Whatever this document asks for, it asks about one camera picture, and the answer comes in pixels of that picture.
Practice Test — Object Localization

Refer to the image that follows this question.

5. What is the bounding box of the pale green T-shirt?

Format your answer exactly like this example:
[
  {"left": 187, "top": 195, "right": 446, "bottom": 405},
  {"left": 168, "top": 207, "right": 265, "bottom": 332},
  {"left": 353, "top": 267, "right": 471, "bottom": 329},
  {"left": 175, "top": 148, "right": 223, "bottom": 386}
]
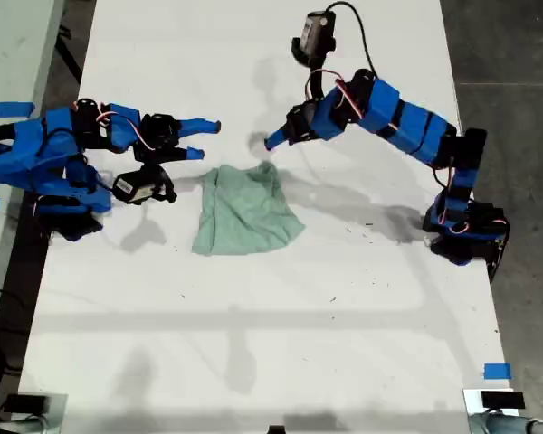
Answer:
[{"left": 191, "top": 161, "right": 307, "bottom": 258}]

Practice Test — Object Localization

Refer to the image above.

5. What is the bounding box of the black metal bar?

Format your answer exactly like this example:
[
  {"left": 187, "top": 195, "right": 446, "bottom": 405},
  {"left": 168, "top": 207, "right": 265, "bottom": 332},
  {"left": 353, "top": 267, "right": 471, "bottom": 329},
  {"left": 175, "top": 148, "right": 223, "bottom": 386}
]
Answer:
[{"left": 56, "top": 24, "right": 83, "bottom": 85}]

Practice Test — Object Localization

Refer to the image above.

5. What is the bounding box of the blue tape strip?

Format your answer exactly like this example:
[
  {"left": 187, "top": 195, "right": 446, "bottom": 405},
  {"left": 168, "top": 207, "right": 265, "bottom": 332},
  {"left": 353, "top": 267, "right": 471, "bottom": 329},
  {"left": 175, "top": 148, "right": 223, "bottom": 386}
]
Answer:
[
  {"left": 0, "top": 101, "right": 36, "bottom": 118},
  {"left": 483, "top": 363, "right": 511, "bottom": 380}
]

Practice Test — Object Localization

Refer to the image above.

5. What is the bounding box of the pale side table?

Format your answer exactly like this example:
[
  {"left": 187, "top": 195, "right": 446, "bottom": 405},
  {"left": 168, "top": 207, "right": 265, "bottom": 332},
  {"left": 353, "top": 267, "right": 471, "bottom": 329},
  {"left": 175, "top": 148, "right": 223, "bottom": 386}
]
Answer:
[{"left": 0, "top": 0, "right": 67, "bottom": 358}]

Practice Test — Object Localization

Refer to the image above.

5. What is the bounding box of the black table clamp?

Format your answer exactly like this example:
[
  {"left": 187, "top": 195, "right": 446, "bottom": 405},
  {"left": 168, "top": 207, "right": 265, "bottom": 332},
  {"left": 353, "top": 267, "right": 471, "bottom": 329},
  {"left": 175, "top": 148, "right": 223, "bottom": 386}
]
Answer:
[{"left": 486, "top": 237, "right": 511, "bottom": 285}]

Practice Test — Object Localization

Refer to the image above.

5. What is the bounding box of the shiny metal plate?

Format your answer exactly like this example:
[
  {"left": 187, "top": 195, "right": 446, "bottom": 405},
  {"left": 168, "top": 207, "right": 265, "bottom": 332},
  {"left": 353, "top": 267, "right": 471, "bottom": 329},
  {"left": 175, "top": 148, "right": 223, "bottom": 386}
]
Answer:
[
  {"left": 17, "top": 392, "right": 69, "bottom": 434},
  {"left": 462, "top": 387, "right": 516, "bottom": 434}
]

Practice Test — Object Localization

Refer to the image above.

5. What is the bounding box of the small black box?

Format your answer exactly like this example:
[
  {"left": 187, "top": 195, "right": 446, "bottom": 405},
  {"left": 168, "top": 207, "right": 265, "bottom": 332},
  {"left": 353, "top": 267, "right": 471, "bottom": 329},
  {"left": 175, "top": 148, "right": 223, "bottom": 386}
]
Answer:
[
  {"left": 481, "top": 391, "right": 525, "bottom": 410},
  {"left": 3, "top": 394, "right": 46, "bottom": 413}
]

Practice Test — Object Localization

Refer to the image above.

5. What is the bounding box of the black camera stalk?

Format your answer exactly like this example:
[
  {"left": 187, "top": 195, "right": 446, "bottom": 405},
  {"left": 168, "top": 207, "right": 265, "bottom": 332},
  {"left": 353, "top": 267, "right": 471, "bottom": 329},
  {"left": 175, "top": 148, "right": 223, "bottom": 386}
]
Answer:
[
  {"left": 291, "top": 38, "right": 336, "bottom": 105},
  {"left": 139, "top": 160, "right": 178, "bottom": 204}
]

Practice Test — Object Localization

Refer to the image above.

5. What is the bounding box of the black camera box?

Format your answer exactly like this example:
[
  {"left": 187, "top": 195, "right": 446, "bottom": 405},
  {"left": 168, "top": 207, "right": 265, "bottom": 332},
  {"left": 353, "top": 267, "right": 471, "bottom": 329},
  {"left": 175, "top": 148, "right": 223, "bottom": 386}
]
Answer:
[
  {"left": 111, "top": 167, "right": 164, "bottom": 204},
  {"left": 300, "top": 11, "right": 337, "bottom": 53}
]

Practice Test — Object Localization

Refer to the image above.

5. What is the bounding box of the black camera cable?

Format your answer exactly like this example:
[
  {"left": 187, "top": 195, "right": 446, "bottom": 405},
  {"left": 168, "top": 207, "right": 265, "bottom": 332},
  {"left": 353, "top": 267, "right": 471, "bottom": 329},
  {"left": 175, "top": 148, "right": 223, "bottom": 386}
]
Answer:
[{"left": 325, "top": 1, "right": 377, "bottom": 76}]

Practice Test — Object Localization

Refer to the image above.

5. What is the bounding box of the grey hose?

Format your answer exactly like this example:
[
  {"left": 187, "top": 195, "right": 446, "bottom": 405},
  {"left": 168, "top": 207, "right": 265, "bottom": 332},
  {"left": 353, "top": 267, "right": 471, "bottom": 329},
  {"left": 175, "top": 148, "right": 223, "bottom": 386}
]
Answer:
[
  {"left": 0, "top": 415, "right": 51, "bottom": 434},
  {"left": 468, "top": 411, "right": 543, "bottom": 434}
]

